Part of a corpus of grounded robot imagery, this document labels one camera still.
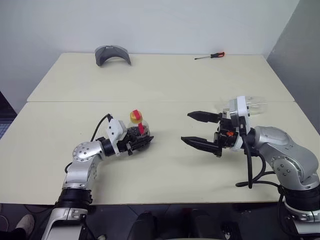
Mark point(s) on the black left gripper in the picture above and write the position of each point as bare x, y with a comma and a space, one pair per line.
125, 147

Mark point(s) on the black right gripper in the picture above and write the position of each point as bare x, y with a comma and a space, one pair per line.
225, 140

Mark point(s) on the clear bottle with dark drink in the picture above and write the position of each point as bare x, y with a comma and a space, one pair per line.
146, 127

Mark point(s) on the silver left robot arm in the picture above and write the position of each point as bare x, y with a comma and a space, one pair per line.
82, 152

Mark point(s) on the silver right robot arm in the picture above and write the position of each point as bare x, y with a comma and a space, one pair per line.
275, 142

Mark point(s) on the orange and black screwdriver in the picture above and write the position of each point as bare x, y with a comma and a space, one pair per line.
217, 54

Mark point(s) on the dark rounded shape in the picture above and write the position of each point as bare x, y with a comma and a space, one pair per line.
142, 225

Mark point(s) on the grey curved plastic shield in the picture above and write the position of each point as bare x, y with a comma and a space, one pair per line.
112, 51

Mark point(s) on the white shoe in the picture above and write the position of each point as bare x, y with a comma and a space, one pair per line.
25, 223

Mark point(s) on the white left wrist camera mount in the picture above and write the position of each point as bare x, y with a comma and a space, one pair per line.
113, 130

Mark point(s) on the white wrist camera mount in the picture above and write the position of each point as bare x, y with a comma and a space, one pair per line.
243, 110
113, 130

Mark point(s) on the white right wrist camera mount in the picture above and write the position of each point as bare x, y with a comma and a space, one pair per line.
243, 110

